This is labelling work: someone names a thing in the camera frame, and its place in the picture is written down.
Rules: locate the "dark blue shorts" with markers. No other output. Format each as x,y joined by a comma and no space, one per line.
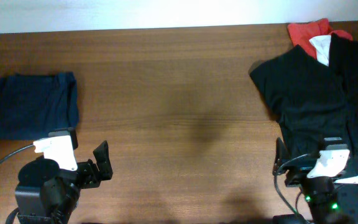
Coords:
31,106

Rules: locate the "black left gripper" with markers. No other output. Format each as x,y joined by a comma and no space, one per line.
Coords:
94,178

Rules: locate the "red garment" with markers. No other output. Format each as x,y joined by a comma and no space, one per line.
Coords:
300,34

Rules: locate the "black t-shirt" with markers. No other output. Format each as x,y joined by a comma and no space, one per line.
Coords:
312,101

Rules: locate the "white garment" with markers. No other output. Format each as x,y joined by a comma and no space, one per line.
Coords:
321,44

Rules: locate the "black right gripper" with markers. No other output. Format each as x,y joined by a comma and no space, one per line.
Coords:
299,169

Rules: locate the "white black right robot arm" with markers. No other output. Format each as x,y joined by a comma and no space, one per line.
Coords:
324,179

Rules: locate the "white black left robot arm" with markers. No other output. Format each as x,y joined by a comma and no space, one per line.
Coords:
48,194

